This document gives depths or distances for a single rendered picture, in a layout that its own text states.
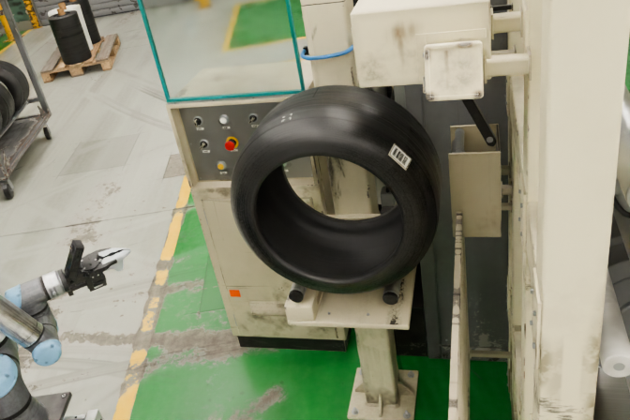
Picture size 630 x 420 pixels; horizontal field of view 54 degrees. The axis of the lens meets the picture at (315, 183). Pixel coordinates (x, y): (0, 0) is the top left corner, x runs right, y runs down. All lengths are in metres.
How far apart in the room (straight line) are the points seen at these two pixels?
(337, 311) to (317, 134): 0.63
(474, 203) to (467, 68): 0.93
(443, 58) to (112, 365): 2.56
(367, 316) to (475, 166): 0.55
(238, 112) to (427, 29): 1.36
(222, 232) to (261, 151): 1.10
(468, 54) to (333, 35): 0.82
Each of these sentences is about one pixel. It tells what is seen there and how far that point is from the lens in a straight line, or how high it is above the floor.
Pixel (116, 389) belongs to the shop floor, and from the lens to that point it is 3.16.
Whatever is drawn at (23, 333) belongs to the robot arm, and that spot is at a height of 1.03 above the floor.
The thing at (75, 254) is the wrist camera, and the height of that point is 1.13.
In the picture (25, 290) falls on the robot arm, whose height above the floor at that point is 1.07.
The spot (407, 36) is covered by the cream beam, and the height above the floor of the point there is 1.73.
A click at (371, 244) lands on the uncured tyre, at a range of 1.98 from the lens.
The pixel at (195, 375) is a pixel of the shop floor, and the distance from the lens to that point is 3.06.
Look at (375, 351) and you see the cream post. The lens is 2.49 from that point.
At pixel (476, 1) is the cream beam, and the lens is 1.14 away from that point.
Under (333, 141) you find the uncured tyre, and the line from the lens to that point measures 1.53.
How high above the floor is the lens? 2.07
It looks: 29 degrees down
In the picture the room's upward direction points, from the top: 10 degrees counter-clockwise
